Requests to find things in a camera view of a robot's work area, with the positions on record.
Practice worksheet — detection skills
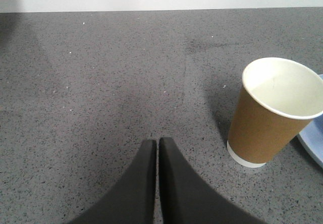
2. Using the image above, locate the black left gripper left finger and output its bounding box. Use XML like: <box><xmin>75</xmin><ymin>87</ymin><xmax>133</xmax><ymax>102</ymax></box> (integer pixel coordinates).
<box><xmin>70</xmin><ymin>140</ymin><xmax>156</xmax><ymax>223</ymax></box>

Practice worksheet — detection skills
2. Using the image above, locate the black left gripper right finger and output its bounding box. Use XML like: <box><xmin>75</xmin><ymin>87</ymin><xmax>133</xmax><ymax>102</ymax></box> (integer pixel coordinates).
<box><xmin>158</xmin><ymin>137</ymin><xmax>262</xmax><ymax>223</ymax></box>

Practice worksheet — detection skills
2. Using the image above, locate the light blue plastic plate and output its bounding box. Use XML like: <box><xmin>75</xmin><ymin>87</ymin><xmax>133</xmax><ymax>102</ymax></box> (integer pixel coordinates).
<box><xmin>297</xmin><ymin>72</ymin><xmax>322</xmax><ymax>166</ymax></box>

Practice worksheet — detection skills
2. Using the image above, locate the brown paper cup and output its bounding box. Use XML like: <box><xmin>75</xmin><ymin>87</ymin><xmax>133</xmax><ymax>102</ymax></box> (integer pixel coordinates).
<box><xmin>227</xmin><ymin>58</ymin><xmax>322</xmax><ymax>168</ymax></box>

